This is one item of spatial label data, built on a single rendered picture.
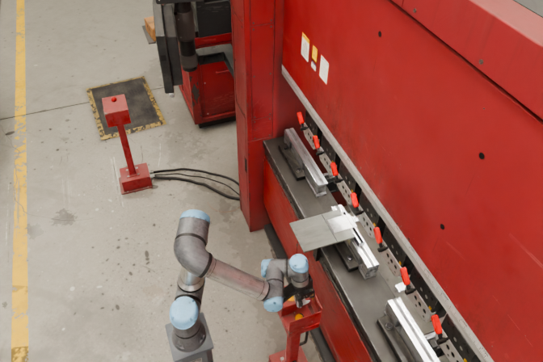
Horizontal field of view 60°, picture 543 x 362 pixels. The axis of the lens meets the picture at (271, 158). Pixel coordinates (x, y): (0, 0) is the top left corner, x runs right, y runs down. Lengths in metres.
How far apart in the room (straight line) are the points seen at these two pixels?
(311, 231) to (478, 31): 1.33
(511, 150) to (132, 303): 2.61
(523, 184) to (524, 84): 0.25
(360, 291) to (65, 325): 1.92
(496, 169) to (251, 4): 1.51
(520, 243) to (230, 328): 2.14
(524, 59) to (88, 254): 3.09
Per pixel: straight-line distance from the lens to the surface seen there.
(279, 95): 2.76
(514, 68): 1.20
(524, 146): 1.24
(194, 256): 1.73
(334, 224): 2.32
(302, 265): 1.93
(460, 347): 1.77
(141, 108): 4.76
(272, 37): 2.55
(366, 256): 2.27
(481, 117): 1.33
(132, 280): 3.42
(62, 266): 3.64
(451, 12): 1.34
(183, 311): 2.06
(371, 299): 2.26
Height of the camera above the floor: 2.78
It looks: 43 degrees down
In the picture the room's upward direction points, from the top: 1 degrees clockwise
